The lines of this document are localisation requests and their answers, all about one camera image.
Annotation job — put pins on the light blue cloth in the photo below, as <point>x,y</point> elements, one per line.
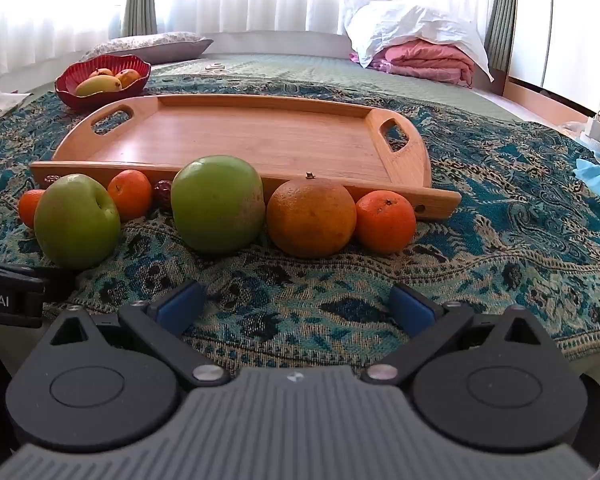
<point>597,175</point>

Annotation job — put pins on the teal paisley blanket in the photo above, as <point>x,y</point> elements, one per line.
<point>505,220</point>

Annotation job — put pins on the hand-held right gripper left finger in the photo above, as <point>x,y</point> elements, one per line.
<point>180,305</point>

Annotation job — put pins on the pink folded blanket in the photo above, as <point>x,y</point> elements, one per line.
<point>425,62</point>

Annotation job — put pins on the green quilted bedspread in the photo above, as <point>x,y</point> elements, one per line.
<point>330,72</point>

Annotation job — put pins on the floral pillow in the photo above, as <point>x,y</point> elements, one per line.
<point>150,46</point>

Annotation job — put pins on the orange-yellow mango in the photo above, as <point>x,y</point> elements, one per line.
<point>128,78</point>
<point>102,72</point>

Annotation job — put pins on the red bowl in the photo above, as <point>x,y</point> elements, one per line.
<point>75,100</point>

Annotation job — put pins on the white pillow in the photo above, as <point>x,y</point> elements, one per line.
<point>405,25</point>

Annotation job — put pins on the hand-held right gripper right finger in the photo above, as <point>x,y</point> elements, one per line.
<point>412,310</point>

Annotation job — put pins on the tangerine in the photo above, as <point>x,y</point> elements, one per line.
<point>130,195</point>
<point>385,222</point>
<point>30,207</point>

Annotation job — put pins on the yellow-green mango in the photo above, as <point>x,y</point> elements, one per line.
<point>97,86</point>

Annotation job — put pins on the white plastic bag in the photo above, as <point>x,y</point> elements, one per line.
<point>0,102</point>

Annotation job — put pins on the large orange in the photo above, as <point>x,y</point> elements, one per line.
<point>311,217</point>

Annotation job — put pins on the large green apple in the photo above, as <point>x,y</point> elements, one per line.
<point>217,205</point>

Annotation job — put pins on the white wardrobe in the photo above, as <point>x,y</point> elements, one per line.
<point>570,25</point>

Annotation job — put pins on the dark red date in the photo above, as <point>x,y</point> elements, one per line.
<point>163,194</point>
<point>51,179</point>

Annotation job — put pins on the wooden tray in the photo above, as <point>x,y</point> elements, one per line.
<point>260,135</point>

